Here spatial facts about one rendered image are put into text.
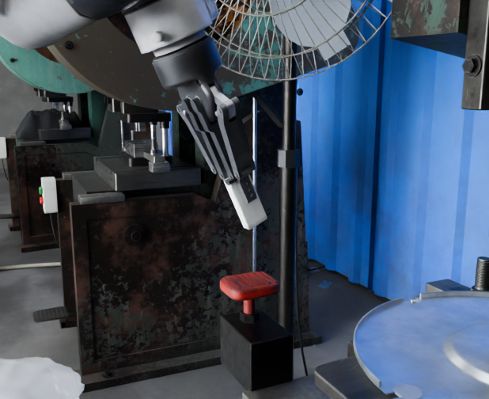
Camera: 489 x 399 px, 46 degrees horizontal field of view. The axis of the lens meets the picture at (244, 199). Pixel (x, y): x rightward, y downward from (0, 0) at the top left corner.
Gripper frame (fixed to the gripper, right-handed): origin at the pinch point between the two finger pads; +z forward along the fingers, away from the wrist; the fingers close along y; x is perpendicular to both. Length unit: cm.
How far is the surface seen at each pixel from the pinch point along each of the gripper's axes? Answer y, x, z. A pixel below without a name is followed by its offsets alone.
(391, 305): 18.9, 2.7, 11.3
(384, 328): 22.7, -1.6, 9.8
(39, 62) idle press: -269, 35, -21
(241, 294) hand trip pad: 2.0, -6.4, 9.7
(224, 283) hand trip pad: -1.4, -6.8, 9.0
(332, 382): 28.0, -11.2, 6.1
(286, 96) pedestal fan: -50, 41, 4
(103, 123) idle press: -295, 57, 26
